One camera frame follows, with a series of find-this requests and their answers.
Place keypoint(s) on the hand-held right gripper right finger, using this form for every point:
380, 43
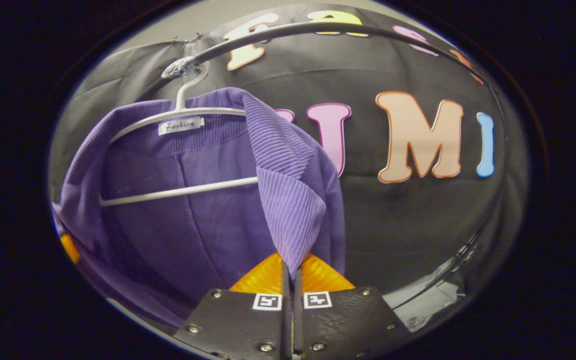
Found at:
348, 325

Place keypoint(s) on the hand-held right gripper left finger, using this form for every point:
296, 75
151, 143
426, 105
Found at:
238, 325

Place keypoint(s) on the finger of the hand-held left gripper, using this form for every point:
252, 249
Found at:
70, 247

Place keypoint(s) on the purple ribbed shirt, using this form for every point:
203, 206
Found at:
193, 240

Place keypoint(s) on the white clothes hanger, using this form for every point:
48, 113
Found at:
178, 191

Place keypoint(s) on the black clothes rack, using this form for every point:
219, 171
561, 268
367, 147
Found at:
268, 32

